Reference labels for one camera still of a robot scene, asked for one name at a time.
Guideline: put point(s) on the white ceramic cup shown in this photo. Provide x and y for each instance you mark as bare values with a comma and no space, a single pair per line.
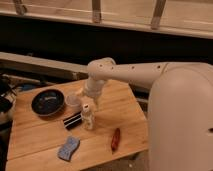
73,102

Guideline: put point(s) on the blue sponge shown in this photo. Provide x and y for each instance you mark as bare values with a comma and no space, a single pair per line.
66,151

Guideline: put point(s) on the wooden table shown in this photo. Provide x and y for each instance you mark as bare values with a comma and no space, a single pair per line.
35,141

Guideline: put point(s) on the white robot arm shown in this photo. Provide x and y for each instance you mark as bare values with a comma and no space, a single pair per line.
180,109

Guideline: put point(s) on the small clear plastic bottle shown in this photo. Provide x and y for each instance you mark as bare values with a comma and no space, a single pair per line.
87,117

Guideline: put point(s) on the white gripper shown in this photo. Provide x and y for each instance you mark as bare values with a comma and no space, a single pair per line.
93,89

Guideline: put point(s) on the dark blue ceramic bowl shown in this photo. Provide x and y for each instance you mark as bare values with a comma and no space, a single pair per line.
48,102

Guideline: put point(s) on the red brown oblong object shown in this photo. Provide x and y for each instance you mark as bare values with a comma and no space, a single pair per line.
115,140

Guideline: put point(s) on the black white striped block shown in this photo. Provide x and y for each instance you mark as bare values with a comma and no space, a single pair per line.
72,121

